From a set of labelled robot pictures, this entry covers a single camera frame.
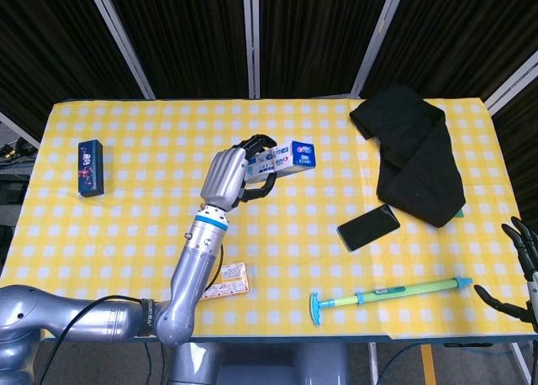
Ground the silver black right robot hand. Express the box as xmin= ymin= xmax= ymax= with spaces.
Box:
xmin=473 ymin=216 xmax=538 ymax=332

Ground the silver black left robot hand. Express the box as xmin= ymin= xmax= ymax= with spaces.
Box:
xmin=200 ymin=134 xmax=279 ymax=212

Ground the blue white toothpaste box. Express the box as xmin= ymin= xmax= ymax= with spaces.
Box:
xmin=245 ymin=140 xmax=317 ymax=183

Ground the black cloth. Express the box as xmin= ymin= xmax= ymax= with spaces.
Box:
xmin=349 ymin=83 xmax=467 ymax=229

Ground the yellow white checkered tablecloth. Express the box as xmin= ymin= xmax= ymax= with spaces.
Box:
xmin=0 ymin=97 xmax=538 ymax=342

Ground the orange yellow snack box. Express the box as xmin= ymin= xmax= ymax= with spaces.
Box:
xmin=200 ymin=261 xmax=250 ymax=300

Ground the yellow floor tape strip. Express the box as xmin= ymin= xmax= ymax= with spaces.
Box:
xmin=421 ymin=345 xmax=436 ymax=385

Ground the dark blue patterned box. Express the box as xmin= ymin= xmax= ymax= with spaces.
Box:
xmin=77 ymin=139 xmax=106 ymax=198

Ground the green blue water pump toy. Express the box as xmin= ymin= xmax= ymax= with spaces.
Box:
xmin=309 ymin=277 xmax=474 ymax=327

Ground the dark ribbed partition panel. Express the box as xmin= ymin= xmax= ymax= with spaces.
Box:
xmin=258 ymin=0 xmax=395 ymax=99
xmin=102 ymin=0 xmax=253 ymax=100
xmin=361 ymin=0 xmax=538 ymax=104
xmin=493 ymin=76 xmax=538 ymax=235
xmin=0 ymin=0 xmax=146 ymax=130

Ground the black smartphone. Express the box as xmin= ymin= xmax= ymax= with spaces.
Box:
xmin=336 ymin=204 xmax=401 ymax=252

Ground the white table leg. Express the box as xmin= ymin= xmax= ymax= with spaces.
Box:
xmin=368 ymin=341 xmax=380 ymax=385

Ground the grey robot torso base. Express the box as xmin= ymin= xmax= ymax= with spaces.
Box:
xmin=167 ymin=341 xmax=350 ymax=385

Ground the white partition frame post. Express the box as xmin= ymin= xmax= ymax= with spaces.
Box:
xmin=85 ymin=0 xmax=157 ymax=100
xmin=0 ymin=110 xmax=42 ymax=151
xmin=242 ymin=0 xmax=261 ymax=99
xmin=350 ymin=0 xmax=405 ymax=98
xmin=482 ymin=50 xmax=538 ymax=117

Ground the blue floor cable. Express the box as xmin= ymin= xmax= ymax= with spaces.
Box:
xmin=379 ymin=342 xmax=423 ymax=385

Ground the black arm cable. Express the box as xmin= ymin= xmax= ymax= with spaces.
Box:
xmin=40 ymin=293 xmax=146 ymax=385

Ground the thin black floor cable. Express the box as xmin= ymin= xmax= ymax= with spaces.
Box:
xmin=142 ymin=341 xmax=156 ymax=385

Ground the black floor equipment with cables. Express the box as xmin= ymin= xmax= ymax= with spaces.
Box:
xmin=0 ymin=137 xmax=40 ymax=206

